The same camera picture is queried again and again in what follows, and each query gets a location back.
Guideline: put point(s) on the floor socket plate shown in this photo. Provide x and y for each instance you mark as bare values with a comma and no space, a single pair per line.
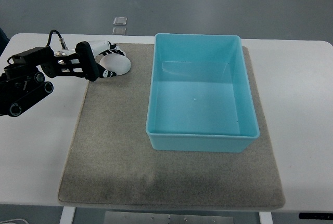
120,21
119,31

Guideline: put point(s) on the white right table leg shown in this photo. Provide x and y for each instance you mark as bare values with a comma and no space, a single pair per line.
265,218

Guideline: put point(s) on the black white robotic left hand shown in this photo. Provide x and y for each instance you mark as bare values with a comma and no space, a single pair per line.
86,58

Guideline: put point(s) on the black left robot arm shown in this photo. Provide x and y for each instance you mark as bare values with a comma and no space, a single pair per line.
23,83

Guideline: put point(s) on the black table control panel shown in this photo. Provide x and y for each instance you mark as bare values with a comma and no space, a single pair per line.
316,216

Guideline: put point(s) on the light blue plastic box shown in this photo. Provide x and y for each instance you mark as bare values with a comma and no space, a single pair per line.
200,96

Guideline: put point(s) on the grey felt mat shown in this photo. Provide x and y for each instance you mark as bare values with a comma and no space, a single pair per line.
111,162

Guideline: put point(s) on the metal table base plate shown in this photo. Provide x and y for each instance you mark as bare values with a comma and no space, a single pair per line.
128,217

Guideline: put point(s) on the upper floor socket plate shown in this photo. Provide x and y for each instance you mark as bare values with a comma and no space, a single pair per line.
120,21

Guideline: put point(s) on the white table leg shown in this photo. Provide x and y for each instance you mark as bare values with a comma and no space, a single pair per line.
67,215
265,218

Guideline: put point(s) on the lower floor socket plate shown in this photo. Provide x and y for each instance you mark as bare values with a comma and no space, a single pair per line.
119,31

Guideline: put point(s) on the white left table leg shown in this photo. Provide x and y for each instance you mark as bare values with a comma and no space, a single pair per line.
67,215

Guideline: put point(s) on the white round toy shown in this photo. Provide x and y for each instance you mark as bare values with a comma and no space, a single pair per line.
116,63

